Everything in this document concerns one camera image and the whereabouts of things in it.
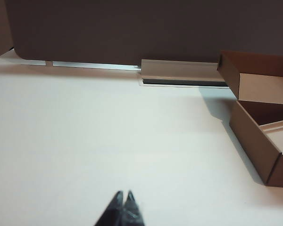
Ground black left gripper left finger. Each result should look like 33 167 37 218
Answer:
94 190 125 226

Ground gray fabric desk partition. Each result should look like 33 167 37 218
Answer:
4 0 283 68

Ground beige pulp oval lid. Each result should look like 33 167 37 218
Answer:
258 117 283 156

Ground brown cardboard box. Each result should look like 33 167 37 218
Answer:
216 50 283 189

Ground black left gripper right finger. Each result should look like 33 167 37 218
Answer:
122 189 146 226

